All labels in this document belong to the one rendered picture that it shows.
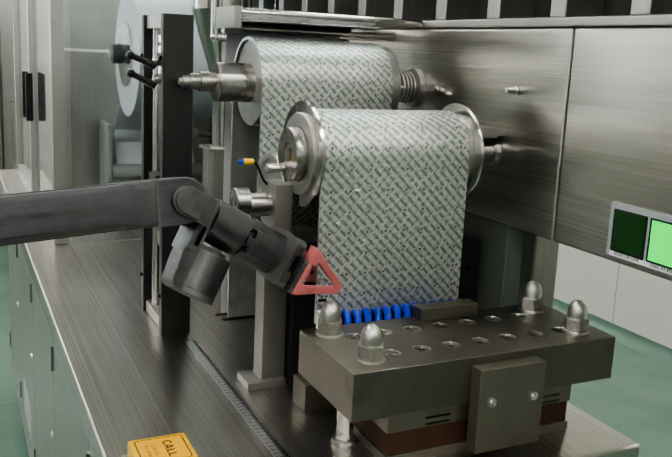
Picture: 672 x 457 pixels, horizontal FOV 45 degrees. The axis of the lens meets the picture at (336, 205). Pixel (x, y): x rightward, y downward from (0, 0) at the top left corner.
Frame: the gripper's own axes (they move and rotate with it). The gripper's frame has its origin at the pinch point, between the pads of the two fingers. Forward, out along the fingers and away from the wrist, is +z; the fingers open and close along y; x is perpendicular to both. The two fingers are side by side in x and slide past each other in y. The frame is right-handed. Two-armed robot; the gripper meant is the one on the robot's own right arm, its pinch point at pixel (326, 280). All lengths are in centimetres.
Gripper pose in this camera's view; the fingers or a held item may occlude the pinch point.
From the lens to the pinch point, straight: 111.2
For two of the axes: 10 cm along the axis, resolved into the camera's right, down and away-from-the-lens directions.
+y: 4.3, 1.9, -8.8
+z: 7.6, 4.5, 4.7
